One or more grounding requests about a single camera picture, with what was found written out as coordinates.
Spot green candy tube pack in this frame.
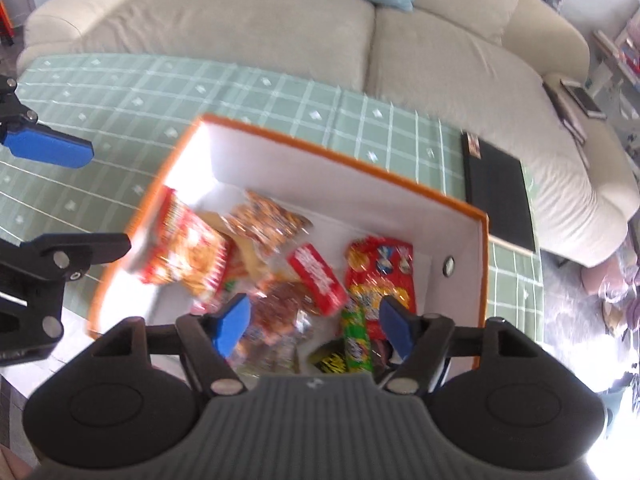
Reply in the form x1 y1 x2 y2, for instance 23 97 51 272
341 302 373 373

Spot red dried dates pack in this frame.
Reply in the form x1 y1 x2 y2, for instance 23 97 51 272
246 281 319 346

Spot red cartoon snack bag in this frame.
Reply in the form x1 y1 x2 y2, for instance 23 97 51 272
345 236 416 340

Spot dark black yellow snack bag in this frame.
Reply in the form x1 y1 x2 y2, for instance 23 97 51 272
307 338 348 375

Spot small red label pastry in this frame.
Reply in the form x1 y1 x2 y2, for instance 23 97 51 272
286 243 348 316

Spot peanut snack clear bag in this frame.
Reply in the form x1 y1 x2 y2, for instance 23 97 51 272
222 190 314 266

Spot red spicy strips bag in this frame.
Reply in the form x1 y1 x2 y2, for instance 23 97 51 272
140 186 230 298

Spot phone on sofa arm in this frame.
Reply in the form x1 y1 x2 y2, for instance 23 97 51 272
560 79 608 120

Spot person's left hand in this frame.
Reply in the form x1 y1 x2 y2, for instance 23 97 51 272
0 445 32 480

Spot orange cardboard box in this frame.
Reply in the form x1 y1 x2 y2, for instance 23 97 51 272
89 116 488 378

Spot red orange stacked stools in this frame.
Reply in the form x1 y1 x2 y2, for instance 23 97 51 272
0 0 15 47

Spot beige fabric sofa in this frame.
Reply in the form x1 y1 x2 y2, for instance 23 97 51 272
17 0 639 266

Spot dark remote on sofa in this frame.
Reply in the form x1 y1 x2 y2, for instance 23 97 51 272
542 82 587 145

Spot white cluttered shelf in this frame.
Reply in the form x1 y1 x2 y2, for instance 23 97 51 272
587 11 639 128

